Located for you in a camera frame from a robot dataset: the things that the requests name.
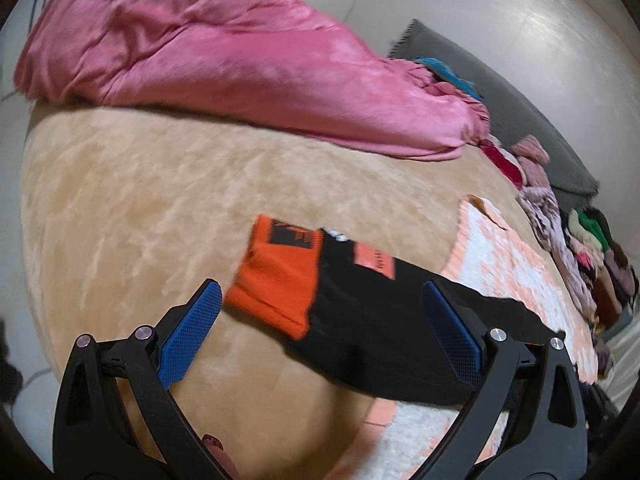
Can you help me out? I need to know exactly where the pile of colourful clothes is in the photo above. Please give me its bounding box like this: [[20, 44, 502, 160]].
[[565, 205, 640, 341]]

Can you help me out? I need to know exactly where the pink fuzzy garment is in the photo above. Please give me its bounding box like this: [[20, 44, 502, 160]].
[[510, 135, 551, 188]]

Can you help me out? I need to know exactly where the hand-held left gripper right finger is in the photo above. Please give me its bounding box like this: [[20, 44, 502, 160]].
[[415, 280, 591, 480]]

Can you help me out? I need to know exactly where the beige fleece blanket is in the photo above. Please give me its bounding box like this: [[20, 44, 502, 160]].
[[20, 100, 531, 480]]

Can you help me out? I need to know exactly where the person's left hand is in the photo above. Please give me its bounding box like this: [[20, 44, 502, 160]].
[[201, 432, 240, 480]]

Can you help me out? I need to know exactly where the black garment with orange parts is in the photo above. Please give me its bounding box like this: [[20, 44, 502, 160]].
[[223, 214, 568, 407]]

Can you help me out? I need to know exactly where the lilac patterned garment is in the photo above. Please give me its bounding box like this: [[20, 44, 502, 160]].
[[517, 185, 601, 321]]

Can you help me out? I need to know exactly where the grey headboard cushion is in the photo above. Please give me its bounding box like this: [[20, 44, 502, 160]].
[[387, 19, 601, 206]]

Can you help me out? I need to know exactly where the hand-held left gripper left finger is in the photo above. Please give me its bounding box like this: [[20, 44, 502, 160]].
[[52, 278, 241, 480]]

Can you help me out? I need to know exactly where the red cloth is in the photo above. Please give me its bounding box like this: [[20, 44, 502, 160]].
[[480, 137, 526, 186]]

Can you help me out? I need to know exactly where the pink duvet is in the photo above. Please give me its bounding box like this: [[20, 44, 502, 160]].
[[14, 0, 493, 162]]

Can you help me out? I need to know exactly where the peach and white checked blanket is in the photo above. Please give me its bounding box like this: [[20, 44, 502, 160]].
[[360, 195, 608, 480]]

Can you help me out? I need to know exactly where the teal cloth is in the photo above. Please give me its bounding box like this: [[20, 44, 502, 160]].
[[414, 56, 483, 102]]

